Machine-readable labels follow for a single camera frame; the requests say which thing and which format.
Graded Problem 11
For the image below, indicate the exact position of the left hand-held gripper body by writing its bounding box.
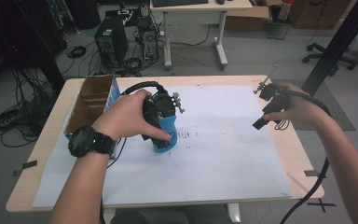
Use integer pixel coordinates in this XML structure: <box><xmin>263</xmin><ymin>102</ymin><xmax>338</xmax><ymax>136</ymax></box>
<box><xmin>141</xmin><ymin>90</ymin><xmax>186</xmax><ymax>130</ymax></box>

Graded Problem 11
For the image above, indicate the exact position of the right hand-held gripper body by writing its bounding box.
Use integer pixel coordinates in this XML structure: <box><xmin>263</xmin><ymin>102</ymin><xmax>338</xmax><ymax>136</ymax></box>
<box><xmin>253</xmin><ymin>64</ymin><xmax>292</xmax><ymax>116</ymax></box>

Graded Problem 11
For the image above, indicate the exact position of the brown cardboard box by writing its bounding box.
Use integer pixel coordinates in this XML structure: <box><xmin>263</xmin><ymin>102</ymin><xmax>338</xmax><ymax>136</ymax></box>
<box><xmin>62</xmin><ymin>74</ymin><xmax>121</xmax><ymax>142</ymax></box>

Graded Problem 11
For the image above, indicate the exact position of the person's right hand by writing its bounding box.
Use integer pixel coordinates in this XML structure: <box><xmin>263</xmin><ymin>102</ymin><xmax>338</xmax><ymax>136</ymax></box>
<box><xmin>262</xmin><ymin>82</ymin><xmax>328</xmax><ymax>127</ymax></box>

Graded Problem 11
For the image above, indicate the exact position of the person's left hand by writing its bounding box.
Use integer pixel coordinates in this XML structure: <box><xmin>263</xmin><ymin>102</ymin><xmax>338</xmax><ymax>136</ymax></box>
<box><xmin>91</xmin><ymin>88</ymin><xmax>172</xmax><ymax>143</ymax></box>

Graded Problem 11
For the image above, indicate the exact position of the black office chair base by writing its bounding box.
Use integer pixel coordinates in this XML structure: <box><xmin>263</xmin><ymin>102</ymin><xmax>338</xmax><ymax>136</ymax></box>
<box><xmin>302</xmin><ymin>42</ymin><xmax>358</xmax><ymax>72</ymax></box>

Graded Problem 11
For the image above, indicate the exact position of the open computer case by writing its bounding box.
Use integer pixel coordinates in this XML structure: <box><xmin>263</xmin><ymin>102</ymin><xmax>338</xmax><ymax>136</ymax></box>
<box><xmin>135</xmin><ymin>17</ymin><xmax>160</xmax><ymax>63</ymax></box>

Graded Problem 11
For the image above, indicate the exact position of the black tape strip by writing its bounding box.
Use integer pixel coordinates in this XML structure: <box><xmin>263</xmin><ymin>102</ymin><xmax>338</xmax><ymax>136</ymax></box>
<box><xmin>303</xmin><ymin>169</ymin><xmax>322</xmax><ymax>178</ymax></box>
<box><xmin>12</xmin><ymin>160</ymin><xmax>38</xmax><ymax>177</ymax></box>

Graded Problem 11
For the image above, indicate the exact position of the black wristwatch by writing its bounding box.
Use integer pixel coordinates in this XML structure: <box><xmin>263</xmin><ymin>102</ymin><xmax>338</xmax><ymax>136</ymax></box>
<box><xmin>67</xmin><ymin>125</ymin><xmax>118</xmax><ymax>159</ymax></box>

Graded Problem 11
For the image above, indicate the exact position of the black computer tower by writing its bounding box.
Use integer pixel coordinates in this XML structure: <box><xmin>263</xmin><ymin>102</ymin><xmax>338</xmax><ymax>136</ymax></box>
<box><xmin>93</xmin><ymin>15</ymin><xmax>129</xmax><ymax>68</ymax></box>

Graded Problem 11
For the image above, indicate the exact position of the flat cardboard carton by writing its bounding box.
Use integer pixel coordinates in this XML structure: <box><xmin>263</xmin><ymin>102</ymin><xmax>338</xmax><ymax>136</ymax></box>
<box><xmin>225</xmin><ymin>5</ymin><xmax>272</xmax><ymax>32</ymax></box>

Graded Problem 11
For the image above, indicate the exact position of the black metal stand beam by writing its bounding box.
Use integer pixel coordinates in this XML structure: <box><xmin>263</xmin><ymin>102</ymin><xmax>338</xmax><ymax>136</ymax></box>
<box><xmin>300</xmin><ymin>0</ymin><xmax>358</xmax><ymax>96</ymax></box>

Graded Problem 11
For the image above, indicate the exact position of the brown wooden cabinet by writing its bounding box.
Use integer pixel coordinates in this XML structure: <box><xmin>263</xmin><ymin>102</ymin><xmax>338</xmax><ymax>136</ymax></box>
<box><xmin>288</xmin><ymin>0</ymin><xmax>352</xmax><ymax>30</ymax></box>

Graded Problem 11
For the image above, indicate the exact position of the black tape cross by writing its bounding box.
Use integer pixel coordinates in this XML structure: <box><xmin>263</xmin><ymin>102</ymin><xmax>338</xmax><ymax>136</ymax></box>
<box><xmin>307</xmin><ymin>198</ymin><xmax>337</xmax><ymax>214</ymax></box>

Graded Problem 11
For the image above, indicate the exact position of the white desk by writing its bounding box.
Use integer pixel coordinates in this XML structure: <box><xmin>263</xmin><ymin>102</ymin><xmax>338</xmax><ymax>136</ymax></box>
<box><xmin>148</xmin><ymin>0</ymin><xmax>255</xmax><ymax>71</ymax></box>

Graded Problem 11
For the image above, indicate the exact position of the black keyboard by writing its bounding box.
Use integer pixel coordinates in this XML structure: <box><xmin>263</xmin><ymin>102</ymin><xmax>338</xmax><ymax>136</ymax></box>
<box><xmin>151</xmin><ymin>0</ymin><xmax>210</xmax><ymax>8</ymax></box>

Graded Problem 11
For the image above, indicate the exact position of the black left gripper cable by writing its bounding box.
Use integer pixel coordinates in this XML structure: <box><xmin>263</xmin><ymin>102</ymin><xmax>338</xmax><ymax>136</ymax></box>
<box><xmin>99</xmin><ymin>80</ymin><xmax>167</xmax><ymax>224</ymax></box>

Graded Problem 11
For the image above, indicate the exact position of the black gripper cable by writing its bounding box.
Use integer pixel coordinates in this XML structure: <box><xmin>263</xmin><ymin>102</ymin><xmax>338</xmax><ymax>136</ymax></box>
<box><xmin>99</xmin><ymin>80</ymin><xmax>167</xmax><ymax>224</ymax></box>
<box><xmin>274</xmin><ymin>89</ymin><xmax>333</xmax><ymax>224</ymax></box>

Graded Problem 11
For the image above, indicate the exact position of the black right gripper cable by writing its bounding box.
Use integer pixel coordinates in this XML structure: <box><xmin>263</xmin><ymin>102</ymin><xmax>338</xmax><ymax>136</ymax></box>
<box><xmin>274</xmin><ymin>89</ymin><xmax>333</xmax><ymax>224</ymax></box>

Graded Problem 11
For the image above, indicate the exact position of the coiled black cable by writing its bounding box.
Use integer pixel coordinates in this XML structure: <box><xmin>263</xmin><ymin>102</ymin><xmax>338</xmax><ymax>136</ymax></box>
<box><xmin>65</xmin><ymin>45</ymin><xmax>88</xmax><ymax>60</ymax></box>

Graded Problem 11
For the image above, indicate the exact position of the bundle of black floor cables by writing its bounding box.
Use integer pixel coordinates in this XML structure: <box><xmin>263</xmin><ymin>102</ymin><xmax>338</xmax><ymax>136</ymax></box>
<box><xmin>0</xmin><ymin>66</ymin><xmax>54</xmax><ymax>147</ymax></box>

